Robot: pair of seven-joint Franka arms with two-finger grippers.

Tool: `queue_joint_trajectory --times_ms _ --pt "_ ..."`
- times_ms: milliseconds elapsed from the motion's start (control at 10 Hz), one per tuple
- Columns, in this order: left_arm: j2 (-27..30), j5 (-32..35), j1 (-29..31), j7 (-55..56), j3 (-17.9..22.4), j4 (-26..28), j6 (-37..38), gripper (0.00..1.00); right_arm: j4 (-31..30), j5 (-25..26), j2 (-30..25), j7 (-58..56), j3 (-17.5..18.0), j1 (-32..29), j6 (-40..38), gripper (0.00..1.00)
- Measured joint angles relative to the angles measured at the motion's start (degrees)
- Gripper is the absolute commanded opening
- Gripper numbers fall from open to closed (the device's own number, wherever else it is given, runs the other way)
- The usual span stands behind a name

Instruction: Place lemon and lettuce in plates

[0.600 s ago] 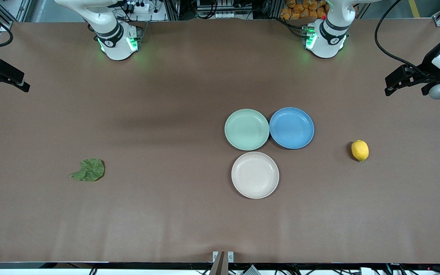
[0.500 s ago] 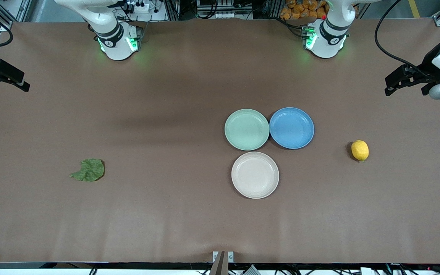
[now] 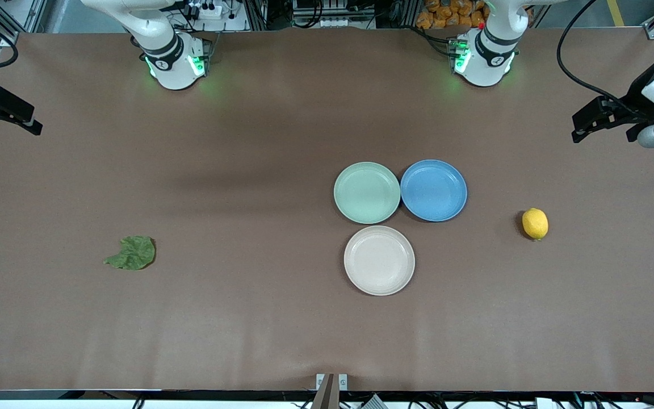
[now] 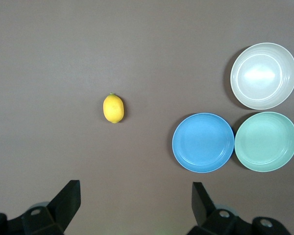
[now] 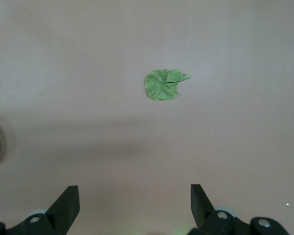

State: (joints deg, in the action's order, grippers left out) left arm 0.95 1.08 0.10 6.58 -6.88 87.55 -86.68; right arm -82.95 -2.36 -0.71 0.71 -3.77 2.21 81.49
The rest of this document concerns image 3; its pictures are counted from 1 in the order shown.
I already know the yellow lemon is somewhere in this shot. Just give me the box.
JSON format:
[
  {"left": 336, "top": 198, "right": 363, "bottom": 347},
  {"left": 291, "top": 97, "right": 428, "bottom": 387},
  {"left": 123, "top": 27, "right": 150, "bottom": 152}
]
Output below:
[{"left": 522, "top": 208, "right": 549, "bottom": 241}]

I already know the green lettuce leaf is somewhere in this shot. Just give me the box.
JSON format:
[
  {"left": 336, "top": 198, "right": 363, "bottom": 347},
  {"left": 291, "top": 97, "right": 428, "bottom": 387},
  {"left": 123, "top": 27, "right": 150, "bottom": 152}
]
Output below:
[{"left": 103, "top": 236, "right": 157, "bottom": 271}]

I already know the blue plate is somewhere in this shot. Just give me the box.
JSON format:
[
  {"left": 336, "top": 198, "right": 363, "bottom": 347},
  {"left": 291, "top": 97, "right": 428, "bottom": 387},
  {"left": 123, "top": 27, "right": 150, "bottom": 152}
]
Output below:
[{"left": 400, "top": 160, "right": 468, "bottom": 222}]

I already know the bag of orange fruit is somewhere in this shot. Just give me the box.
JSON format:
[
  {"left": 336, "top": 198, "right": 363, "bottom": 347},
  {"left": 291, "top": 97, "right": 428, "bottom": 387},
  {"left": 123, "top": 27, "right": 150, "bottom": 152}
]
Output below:
[{"left": 416, "top": 0, "right": 488, "bottom": 30}]

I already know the white power strip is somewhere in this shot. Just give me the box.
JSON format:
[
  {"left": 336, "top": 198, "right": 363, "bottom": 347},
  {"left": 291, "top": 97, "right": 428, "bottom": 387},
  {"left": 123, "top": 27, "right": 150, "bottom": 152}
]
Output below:
[{"left": 188, "top": 0, "right": 224, "bottom": 19}]

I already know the pale green plate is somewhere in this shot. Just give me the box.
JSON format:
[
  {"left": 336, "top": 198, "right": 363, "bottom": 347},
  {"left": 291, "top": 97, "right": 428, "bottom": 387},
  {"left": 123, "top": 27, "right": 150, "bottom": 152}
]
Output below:
[{"left": 334, "top": 162, "right": 401, "bottom": 224}]

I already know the beige plate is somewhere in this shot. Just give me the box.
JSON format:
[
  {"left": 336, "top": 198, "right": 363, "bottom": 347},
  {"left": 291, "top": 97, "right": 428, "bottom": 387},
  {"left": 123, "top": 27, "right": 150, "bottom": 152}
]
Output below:
[{"left": 343, "top": 226, "right": 416, "bottom": 297}]

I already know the grey equipment rack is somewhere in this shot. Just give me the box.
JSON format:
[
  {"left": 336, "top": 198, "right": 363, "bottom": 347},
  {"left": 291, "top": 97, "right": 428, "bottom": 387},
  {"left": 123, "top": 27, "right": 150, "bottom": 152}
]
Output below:
[{"left": 290, "top": 0, "right": 376, "bottom": 29}]

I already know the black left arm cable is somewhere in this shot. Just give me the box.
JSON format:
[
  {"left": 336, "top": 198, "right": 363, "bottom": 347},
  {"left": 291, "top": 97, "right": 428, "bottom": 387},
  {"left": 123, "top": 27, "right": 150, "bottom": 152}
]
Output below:
[{"left": 556, "top": 0, "right": 641, "bottom": 115}]

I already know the brown camera post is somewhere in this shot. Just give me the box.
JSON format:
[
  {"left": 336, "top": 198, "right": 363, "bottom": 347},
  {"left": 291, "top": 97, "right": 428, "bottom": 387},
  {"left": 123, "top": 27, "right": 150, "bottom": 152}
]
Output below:
[{"left": 311, "top": 373, "right": 336, "bottom": 409}]

